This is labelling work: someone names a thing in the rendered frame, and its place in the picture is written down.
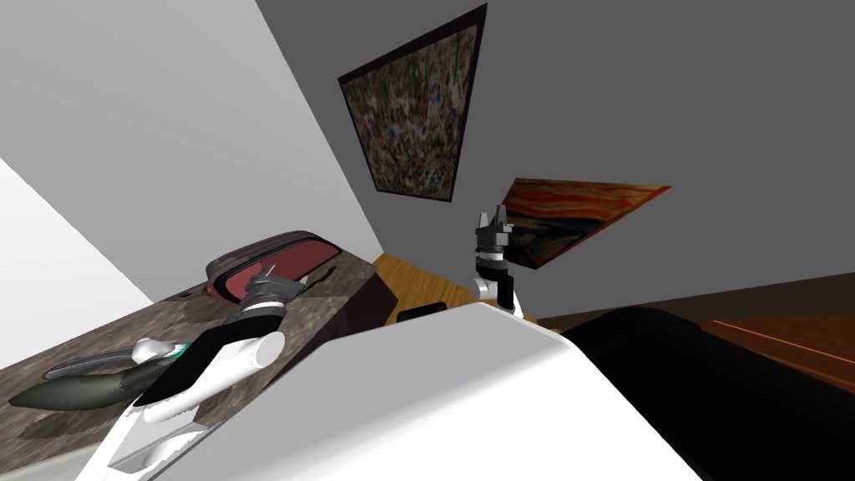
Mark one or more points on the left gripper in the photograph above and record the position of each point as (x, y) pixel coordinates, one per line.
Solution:
(272, 289)

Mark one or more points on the grey curved bar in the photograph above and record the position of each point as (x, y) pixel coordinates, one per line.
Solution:
(80, 361)

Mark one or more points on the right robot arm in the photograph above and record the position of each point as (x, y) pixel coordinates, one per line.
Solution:
(701, 401)

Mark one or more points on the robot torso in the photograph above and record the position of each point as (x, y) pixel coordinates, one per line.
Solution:
(441, 401)

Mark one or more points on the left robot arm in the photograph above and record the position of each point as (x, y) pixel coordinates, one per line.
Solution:
(227, 361)

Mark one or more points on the orange red wall picture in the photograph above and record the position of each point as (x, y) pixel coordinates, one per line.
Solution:
(568, 214)

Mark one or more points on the dark green pointed shape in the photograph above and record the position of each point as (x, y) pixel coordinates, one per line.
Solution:
(80, 393)

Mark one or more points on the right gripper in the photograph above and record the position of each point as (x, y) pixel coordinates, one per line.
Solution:
(493, 238)

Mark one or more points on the white and teal piece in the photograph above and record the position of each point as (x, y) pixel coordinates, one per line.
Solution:
(157, 349)

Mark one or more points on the dark red basin grey rim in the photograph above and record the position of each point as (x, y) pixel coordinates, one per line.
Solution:
(294, 257)

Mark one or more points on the speckled dark-framed wall picture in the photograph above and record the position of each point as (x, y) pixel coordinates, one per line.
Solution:
(414, 107)

